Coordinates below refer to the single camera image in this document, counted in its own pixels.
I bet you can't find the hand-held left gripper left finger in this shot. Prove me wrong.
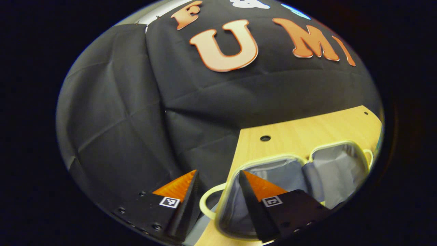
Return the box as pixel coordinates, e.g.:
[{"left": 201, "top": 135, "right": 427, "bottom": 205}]
[{"left": 111, "top": 169, "right": 202, "bottom": 242}]

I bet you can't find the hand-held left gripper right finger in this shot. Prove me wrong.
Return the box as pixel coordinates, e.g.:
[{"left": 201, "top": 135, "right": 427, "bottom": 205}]
[{"left": 238, "top": 170, "right": 332, "bottom": 244}]

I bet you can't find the black backdrop cloth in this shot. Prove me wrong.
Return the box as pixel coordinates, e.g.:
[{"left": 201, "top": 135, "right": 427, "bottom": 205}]
[{"left": 56, "top": 0, "right": 383, "bottom": 212}]

